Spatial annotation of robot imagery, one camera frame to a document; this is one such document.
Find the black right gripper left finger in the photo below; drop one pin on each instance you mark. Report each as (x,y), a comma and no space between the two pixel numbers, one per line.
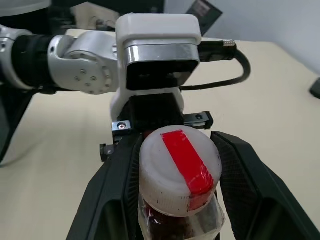
(110,200)

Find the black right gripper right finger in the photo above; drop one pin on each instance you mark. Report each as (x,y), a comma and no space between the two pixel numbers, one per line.
(250,190)

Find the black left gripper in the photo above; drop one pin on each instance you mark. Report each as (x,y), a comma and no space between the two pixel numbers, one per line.
(155,110)

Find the white cap with red tape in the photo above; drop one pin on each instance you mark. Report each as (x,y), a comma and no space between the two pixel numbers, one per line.
(160,165)

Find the clear plastic bottle red strip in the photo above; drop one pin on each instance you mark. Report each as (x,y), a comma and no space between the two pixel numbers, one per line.
(175,225)

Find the dark laptop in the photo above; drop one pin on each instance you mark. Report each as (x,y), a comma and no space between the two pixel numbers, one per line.
(203,15)

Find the silver robot torso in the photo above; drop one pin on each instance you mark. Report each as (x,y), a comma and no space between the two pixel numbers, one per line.
(22,6)

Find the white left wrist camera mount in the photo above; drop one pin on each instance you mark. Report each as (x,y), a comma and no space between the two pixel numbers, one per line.
(155,25)

